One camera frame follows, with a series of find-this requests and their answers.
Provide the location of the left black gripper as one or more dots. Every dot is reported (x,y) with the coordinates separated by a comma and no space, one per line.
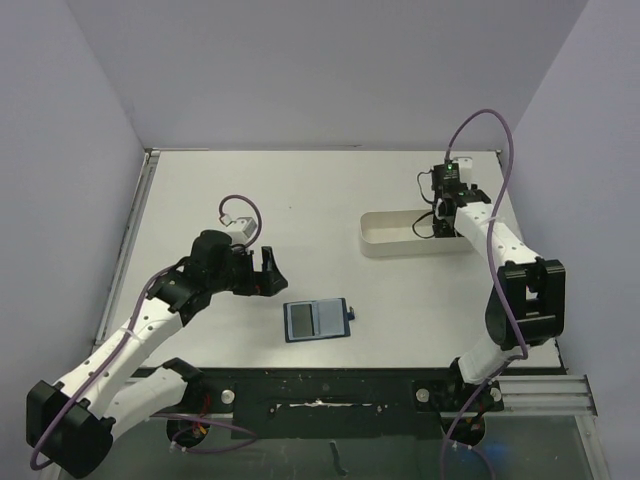
(272,280)

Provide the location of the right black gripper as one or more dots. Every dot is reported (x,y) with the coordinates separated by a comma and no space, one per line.
(445,226)

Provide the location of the blue card holder wallet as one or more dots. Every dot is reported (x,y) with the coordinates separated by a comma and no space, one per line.
(313,320)

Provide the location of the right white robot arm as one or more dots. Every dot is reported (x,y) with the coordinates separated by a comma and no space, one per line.
(526,306)

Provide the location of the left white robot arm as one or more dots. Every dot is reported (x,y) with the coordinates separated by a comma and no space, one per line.
(66,421)

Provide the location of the white oblong tray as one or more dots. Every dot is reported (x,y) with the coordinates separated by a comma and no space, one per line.
(386,234)

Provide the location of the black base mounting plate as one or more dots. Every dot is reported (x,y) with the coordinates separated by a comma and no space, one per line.
(332,404)

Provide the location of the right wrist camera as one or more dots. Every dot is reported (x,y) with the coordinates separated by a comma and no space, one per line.
(465,168)

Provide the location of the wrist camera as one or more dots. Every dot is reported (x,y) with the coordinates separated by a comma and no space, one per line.
(241,230)
(465,168)

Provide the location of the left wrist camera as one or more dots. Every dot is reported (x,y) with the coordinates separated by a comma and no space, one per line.
(241,230)

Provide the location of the aluminium rail left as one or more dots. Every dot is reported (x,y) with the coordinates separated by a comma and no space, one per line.
(142,191)

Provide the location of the aluminium rail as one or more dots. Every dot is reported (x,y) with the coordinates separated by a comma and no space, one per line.
(547,395)
(142,191)

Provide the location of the aluminium rail right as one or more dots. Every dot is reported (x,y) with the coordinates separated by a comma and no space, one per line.
(547,395)

